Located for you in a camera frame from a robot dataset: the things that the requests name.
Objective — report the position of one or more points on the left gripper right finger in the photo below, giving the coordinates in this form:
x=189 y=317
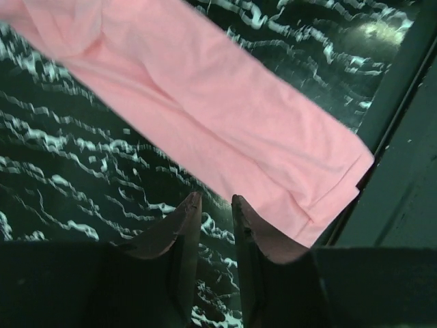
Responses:
x=285 y=284

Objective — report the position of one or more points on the pink t-shirt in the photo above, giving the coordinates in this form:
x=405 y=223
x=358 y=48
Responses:
x=210 y=106

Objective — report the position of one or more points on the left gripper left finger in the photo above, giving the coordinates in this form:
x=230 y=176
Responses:
x=147 y=281

